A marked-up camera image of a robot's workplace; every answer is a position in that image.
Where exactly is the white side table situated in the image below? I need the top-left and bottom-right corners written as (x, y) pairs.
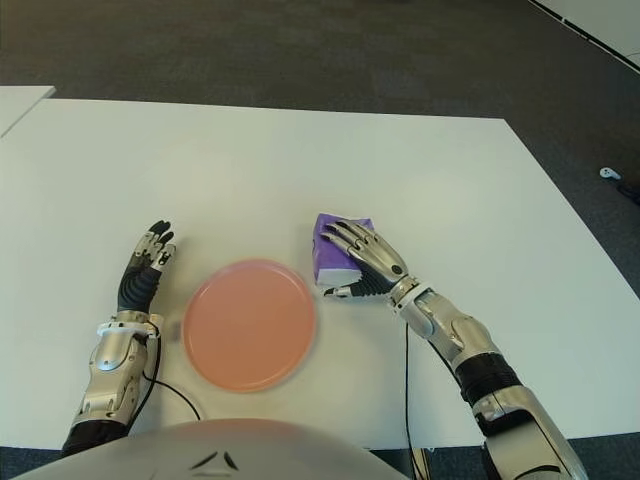
top-left (0, 85), bottom-right (56, 139)

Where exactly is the grey robot torso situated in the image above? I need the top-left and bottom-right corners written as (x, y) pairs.
top-left (19, 418), bottom-right (381, 480)

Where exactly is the pink round plate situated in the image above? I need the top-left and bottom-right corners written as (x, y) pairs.
top-left (182, 257), bottom-right (317, 394)

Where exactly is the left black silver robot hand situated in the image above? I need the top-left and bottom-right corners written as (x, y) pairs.
top-left (115, 219), bottom-right (179, 314)

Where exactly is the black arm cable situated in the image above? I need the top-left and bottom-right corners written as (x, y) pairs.
top-left (139, 332), bottom-right (202, 421)
top-left (403, 324), bottom-right (417, 480)

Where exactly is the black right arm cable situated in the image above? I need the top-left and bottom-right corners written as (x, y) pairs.
top-left (403, 324), bottom-right (417, 480)

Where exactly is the purple tissue paper pack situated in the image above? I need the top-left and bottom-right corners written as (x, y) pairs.
top-left (312, 213), bottom-right (377, 287)

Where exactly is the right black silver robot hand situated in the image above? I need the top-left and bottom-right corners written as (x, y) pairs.
top-left (322, 218), bottom-right (419, 300)

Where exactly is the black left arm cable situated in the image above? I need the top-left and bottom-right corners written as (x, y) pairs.
top-left (139, 332), bottom-right (202, 421)

